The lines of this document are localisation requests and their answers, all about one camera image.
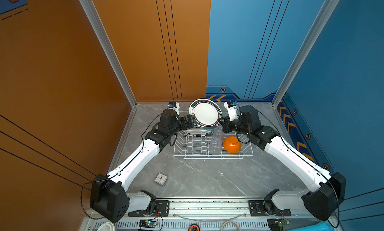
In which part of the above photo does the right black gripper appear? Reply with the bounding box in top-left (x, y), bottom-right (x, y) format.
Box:
top-left (216, 114), bottom-right (251, 137)

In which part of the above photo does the green red rimmed plate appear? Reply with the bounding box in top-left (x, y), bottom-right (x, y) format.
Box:
top-left (189, 99), bottom-right (223, 129)

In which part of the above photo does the white wire dish rack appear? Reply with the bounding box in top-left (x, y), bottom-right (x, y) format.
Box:
top-left (173, 124), bottom-right (254, 160)

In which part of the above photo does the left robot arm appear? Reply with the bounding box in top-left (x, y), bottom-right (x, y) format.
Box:
top-left (90, 109), bottom-right (194, 223)

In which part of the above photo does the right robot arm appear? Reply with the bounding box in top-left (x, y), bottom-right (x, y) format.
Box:
top-left (219, 102), bottom-right (346, 221)

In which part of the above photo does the clear glass middle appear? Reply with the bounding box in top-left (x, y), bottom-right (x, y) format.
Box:
top-left (213, 126), bottom-right (224, 140)

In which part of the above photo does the clear glass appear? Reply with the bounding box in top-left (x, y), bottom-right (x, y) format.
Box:
top-left (209, 138), bottom-right (222, 156)
top-left (213, 126), bottom-right (224, 140)

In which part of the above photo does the orange bowl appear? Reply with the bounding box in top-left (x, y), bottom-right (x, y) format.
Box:
top-left (223, 136), bottom-right (242, 154)

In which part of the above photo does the clear glass front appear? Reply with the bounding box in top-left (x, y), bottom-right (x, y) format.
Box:
top-left (209, 138), bottom-right (222, 156)

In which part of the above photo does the small white square clock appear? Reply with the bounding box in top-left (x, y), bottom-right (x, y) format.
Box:
top-left (155, 173), bottom-right (168, 186)

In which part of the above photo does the orange black round object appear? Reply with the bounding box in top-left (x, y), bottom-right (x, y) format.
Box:
top-left (188, 224), bottom-right (200, 231)

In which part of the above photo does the green circuit board left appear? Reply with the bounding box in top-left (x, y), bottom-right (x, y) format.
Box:
top-left (138, 220), bottom-right (159, 231)

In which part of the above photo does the circuit board right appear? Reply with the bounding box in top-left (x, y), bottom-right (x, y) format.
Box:
top-left (267, 219), bottom-right (291, 231)

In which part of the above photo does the white round container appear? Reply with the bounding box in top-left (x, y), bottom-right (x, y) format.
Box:
top-left (97, 222), bottom-right (116, 231)

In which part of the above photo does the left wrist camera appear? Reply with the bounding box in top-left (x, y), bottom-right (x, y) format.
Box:
top-left (168, 102), bottom-right (180, 112)

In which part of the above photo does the aluminium front rail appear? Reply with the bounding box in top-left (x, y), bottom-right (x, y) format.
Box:
top-left (83, 197), bottom-right (337, 220)

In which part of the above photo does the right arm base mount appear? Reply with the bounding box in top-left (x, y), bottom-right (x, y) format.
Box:
top-left (248, 200), bottom-right (292, 217)

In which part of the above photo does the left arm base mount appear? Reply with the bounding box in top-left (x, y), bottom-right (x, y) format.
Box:
top-left (128, 200), bottom-right (170, 217)

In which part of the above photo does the white cable loop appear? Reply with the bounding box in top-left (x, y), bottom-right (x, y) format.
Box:
top-left (220, 219), bottom-right (241, 231)

